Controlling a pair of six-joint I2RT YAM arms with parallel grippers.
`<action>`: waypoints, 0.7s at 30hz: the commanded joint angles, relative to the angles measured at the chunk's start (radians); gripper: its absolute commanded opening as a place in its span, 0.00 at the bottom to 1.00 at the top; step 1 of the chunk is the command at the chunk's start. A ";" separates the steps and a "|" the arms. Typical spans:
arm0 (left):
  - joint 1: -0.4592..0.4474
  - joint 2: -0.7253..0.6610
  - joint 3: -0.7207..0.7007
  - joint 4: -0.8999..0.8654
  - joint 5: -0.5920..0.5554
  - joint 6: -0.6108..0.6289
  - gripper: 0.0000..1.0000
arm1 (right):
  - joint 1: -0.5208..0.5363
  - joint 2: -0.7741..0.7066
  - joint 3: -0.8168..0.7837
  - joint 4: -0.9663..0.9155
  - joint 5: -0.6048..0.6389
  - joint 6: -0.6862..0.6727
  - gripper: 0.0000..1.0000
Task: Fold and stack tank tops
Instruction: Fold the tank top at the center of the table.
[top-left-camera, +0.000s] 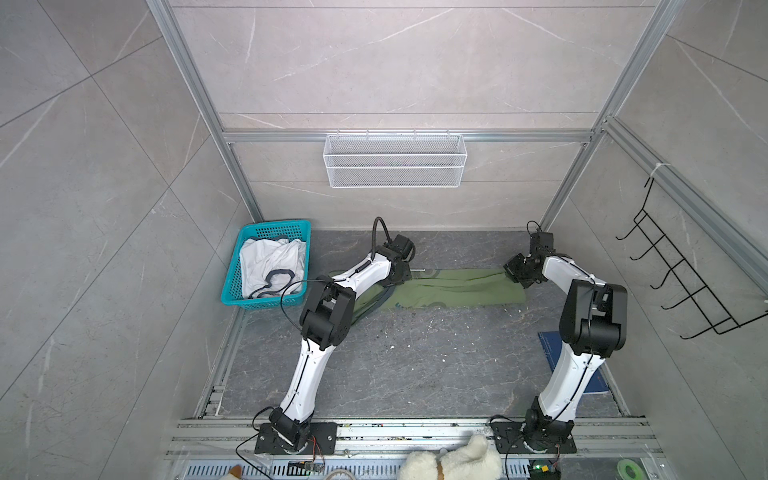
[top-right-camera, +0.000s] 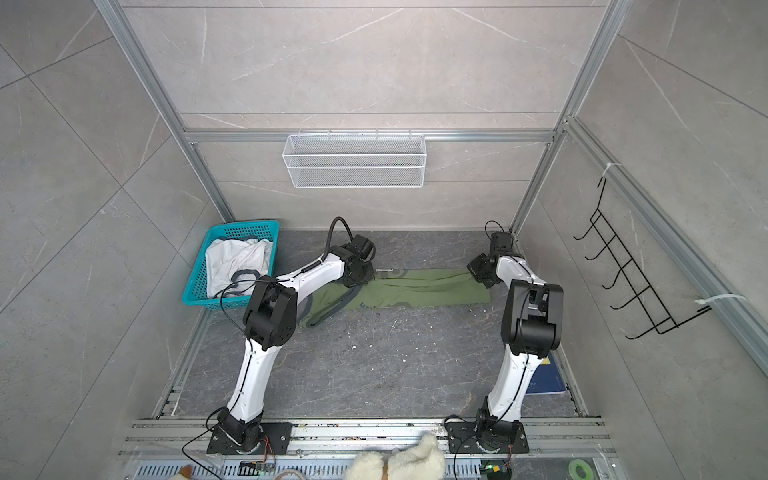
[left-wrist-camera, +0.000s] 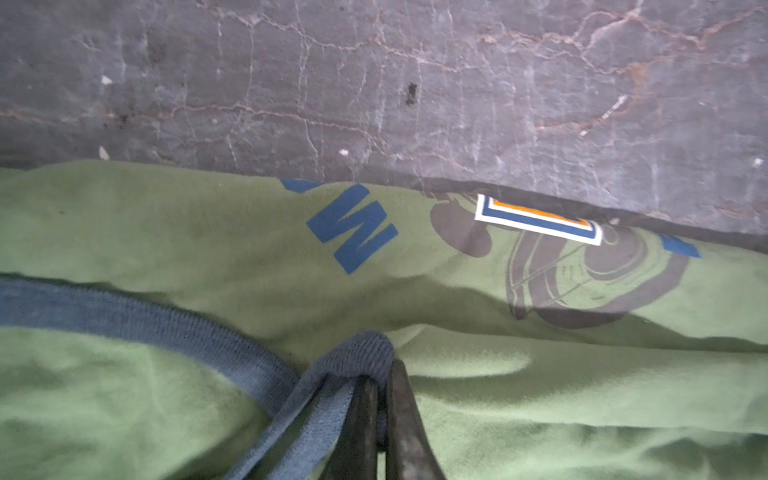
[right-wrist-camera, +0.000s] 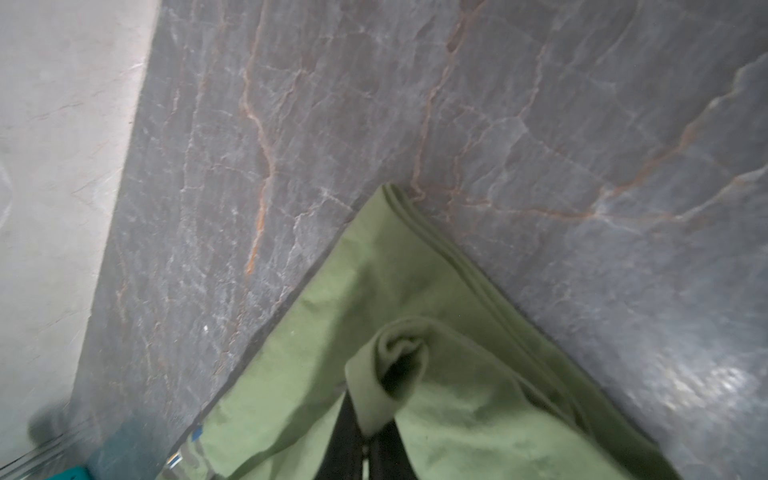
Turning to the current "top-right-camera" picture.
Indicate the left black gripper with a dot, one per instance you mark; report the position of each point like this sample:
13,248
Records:
368,280

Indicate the black wire hook rack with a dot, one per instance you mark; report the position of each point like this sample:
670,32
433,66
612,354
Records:
628,270

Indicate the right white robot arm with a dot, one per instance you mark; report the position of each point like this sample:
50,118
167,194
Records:
531,327

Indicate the green tank top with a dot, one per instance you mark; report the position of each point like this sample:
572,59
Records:
411,288

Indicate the white plush toy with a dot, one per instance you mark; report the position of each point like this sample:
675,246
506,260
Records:
424,461

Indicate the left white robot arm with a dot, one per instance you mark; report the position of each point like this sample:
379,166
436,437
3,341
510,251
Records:
270,320

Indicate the teal plastic basket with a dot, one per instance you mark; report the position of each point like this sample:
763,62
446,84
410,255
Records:
196,291

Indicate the white tank top in basket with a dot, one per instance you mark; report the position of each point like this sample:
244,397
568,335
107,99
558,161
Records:
233,266

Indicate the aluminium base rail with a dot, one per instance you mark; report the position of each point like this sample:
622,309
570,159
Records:
324,448

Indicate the green tape roll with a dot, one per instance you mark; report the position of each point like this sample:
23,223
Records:
579,469

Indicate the blue book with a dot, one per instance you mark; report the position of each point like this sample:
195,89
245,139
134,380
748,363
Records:
546,379

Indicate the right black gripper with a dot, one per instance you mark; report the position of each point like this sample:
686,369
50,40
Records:
476,267

